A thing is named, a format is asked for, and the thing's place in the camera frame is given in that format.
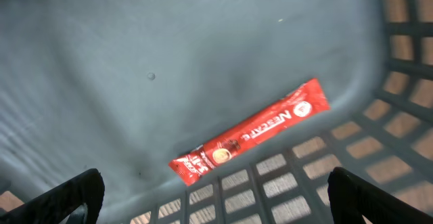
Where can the red Nescafe sachet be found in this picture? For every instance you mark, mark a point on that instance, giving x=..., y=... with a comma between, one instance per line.
x=299, y=105

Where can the grey plastic basket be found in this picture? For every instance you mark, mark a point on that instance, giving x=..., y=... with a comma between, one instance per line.
x=125, y=86

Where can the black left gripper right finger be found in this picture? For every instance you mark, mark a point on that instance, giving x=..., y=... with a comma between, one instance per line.
x=354, y=200

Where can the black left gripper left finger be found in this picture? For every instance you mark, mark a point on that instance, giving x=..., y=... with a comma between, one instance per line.
x=78, y=200

